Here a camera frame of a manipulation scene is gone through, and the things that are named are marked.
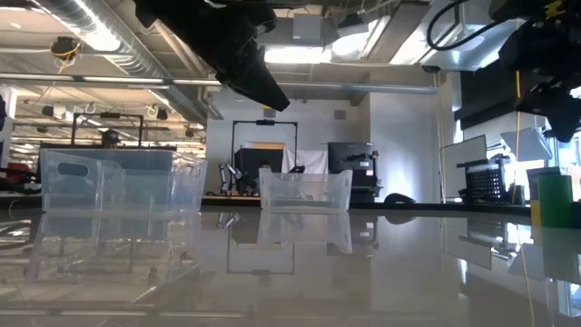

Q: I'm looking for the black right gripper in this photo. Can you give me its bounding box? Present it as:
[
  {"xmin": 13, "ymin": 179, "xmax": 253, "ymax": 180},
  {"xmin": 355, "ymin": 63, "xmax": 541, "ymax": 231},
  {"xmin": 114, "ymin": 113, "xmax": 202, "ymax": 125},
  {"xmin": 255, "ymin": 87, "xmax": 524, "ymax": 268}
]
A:
[{"xmin": 498, "ymin": 17, "xmax": 581, "ymax": 143}]

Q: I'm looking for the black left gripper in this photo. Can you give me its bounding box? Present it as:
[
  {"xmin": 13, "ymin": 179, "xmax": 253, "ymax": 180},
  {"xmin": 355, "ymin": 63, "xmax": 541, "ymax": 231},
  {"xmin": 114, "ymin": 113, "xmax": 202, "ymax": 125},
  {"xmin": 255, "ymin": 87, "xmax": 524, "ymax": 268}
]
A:
[{"xmin": 133, "ymin": 0, "xmax": 291, "ymax": 113}]

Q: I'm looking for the tall green cylinder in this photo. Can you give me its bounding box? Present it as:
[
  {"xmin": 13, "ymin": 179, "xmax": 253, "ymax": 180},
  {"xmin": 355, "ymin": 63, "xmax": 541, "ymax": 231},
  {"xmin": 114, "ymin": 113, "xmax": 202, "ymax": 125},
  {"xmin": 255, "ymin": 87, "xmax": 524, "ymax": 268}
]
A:
[{"xmin": 537, "ymin": 174, "xmax": 574, "ymax": 228}]

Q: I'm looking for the grey lamp shade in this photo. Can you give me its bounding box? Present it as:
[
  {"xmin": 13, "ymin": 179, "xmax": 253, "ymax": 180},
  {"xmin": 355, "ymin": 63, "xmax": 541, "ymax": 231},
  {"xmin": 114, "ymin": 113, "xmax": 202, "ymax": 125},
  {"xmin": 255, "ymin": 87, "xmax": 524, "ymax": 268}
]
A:
[{"xmin": 501, "ymin": 126, "xmax": 554, "ymax": 163}]

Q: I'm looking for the ceiling light panel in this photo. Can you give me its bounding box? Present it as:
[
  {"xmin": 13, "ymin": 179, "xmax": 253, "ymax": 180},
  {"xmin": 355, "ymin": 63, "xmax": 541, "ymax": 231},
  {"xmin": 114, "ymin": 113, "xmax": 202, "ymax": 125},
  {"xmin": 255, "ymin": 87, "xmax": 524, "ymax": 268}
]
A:
[{"xmin": 265, "ymin": 45, "xmax": 332, "ymax": 64}]

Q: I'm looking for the grey ceiling box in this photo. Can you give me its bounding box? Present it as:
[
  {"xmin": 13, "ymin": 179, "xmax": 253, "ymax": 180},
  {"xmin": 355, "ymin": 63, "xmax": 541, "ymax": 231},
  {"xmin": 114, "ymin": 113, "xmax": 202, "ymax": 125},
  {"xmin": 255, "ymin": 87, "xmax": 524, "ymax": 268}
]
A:
[{"xmin": 292, "ymin": 13, "xmax": 326, "ymax": 45}]

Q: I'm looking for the grey ceiling pipe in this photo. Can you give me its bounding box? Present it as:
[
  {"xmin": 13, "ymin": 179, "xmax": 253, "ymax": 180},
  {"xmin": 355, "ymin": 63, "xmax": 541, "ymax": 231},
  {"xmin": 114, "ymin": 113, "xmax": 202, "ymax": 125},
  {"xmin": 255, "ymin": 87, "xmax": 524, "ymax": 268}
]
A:
[{"xmin": 0, "ymin": 71, "xmax": 439, "ymax": 95}]

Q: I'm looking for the white cloth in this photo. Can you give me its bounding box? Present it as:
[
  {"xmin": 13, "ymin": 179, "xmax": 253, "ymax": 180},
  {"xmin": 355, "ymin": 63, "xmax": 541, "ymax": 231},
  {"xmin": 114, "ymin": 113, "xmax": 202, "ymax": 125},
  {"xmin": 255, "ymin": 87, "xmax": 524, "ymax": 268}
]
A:
[{"xmin": 281, "ymin": 148, "xmax": 329, "ymax": 174}]

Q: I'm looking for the black perforated crate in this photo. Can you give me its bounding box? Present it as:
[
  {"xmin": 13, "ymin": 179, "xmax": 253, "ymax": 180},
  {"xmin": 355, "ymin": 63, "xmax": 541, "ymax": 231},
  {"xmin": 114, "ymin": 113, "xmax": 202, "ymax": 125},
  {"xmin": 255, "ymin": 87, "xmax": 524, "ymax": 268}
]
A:
[{"xmin": 457, "ymin": 156, "xmax": 509, "ymax": 204}]

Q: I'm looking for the white panel board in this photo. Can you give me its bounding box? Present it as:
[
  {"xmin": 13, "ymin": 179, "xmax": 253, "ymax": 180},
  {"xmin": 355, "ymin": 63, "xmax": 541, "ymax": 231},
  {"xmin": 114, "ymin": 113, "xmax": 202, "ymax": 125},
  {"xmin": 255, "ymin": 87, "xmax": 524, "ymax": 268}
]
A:
[{"xmin": 442, "ymin": 134, "xmax": 489, "ymax": 201}]

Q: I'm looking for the black cabinet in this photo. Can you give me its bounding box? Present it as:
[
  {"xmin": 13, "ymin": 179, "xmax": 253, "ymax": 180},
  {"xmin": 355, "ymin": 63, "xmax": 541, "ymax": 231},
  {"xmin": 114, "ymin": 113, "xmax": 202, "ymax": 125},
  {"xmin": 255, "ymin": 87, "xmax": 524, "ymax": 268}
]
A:
[{"xmin": 327, "ymin": 141, "xmax": 380, "ymax": 204}]

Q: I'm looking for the clear plastic bin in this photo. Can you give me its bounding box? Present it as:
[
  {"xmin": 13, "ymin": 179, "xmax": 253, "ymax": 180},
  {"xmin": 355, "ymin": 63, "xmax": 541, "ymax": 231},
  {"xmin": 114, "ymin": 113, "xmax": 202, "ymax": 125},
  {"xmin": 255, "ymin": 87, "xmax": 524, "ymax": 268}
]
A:
[
  {"xmin": 258, "ymin": 168, "xmax": 354, "ymax": 213},
  {"xmin": 39, "ymin": 148, "xmax": 203, "ymax": 214},
  {"xmin": 97, "ymin": 156, "xmax": 209, "ymax": 213}
]

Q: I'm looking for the red object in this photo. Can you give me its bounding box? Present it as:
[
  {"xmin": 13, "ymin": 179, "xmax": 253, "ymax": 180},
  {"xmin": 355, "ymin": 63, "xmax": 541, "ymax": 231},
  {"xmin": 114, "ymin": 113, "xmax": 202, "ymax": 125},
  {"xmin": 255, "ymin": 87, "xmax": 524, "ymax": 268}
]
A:
[{"xmin": 4, "ymin": 162, "xmax": 37, "ymax": 185}]

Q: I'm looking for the black frame rig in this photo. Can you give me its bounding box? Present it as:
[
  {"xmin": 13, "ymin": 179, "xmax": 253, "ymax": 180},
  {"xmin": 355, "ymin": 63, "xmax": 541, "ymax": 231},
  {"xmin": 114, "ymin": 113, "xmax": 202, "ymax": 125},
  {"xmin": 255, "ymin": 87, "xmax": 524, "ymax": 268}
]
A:
[
  {"xmin": 71, "ymin": 112, "xmax": 145, "ymax": 147},
  {"xmin": 230, "ymin": 119, "xmax": 300, "ymax": 194}
]

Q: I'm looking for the black enclosure box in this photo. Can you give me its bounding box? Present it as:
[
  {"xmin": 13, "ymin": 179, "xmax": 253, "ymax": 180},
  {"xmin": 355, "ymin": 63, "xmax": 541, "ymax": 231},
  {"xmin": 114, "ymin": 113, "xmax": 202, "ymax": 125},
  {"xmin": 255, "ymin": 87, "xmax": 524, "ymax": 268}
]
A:
[{"xmin": 234, "ymin": 147, "xmax": 285, "ymax": 194}]

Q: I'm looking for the white rectangular air duct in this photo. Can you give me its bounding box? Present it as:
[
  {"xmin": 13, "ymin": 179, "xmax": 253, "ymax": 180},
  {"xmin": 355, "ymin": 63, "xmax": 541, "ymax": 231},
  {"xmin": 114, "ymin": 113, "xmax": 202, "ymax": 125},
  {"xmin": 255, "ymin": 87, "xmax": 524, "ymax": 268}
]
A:
[{"xmin": 389, "ymin": 0, "xmax": 530, "ymax": 74}]

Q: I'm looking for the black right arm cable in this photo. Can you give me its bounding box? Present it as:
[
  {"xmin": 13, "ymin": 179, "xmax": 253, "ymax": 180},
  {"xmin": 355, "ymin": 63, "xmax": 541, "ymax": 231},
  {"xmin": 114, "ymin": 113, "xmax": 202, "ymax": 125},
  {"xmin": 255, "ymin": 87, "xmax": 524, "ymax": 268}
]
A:
[{"xmin": 426, "ymin": 0, "xmax": 523, "ymax": 51}]

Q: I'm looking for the black yellow cord reel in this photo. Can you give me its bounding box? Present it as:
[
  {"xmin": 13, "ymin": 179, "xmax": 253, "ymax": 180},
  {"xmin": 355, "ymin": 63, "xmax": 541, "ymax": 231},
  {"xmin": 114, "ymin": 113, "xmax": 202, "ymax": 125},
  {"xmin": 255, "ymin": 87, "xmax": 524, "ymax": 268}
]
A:
[{"xmin": 49, "ymin": 35, "xmax": 83, "ymax": 63}]

